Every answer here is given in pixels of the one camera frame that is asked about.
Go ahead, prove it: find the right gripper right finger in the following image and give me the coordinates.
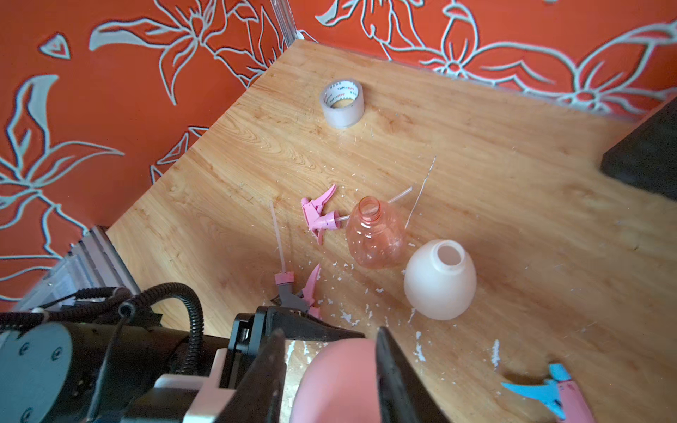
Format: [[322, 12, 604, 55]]
[[376, 327, 450, 423]]

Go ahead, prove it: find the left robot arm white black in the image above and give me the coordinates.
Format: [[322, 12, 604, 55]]
[[1, 282, 361, 422]]

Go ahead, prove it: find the clear tape roll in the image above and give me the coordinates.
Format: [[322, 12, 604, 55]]
[[319, 79, 365, 129]]

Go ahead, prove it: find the opaque pink spray bottle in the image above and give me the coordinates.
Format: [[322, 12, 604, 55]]
[[290, 338, 381, 422]]

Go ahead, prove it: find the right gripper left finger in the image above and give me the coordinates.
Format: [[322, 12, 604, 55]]
[[215, 329, 287, 422]]

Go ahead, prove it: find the black orange tool case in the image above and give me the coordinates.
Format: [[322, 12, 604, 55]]
[[600, 98, 676, 200]]

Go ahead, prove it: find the transparent pink spray bottle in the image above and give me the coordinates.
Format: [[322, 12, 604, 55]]
[[346, 196, 407, 270]]

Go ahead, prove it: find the white spray bottle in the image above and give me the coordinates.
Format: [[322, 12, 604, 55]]
[[404, 240, 477, 321]]

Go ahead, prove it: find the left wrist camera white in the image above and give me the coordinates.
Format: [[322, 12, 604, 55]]
[[121, 348, 236, 422]]

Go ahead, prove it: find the pink blue spray nozzle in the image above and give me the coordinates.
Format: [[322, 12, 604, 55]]
[[502, 363, 596, 423]]

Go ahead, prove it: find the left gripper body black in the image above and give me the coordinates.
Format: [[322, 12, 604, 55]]
[[227, 306, 365, 389]]

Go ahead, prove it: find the pink grey spray nozzle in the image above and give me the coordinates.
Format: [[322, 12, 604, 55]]
[[269, 200, 323, 319]]

